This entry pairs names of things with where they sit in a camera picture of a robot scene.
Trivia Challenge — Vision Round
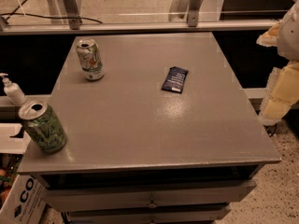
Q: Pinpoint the green soda can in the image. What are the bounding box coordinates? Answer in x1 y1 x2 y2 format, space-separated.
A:
19 100 67 153

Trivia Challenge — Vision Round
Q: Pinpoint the dark blue snack bar wrapper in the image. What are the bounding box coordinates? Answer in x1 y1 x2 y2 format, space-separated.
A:
162 66 189 93

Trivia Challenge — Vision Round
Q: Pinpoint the metal frame rail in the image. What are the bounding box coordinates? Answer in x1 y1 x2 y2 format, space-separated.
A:
0 0 278 35

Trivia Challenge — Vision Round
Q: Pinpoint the grey drawer cabinet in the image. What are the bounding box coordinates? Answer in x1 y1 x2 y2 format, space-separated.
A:
19 33 280 224

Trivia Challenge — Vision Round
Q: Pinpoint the white cardboard box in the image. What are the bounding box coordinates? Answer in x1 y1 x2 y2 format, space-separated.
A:
0 123 46 224

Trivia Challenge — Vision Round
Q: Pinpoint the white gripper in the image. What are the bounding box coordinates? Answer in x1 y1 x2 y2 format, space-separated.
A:
256 1 299 126

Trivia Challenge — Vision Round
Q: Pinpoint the white pump lotion bottle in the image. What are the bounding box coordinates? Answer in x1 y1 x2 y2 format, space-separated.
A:
0 73 27 105

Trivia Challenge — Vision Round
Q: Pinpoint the white green 7up can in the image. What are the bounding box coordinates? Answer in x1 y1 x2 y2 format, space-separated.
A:
77 39 105 81

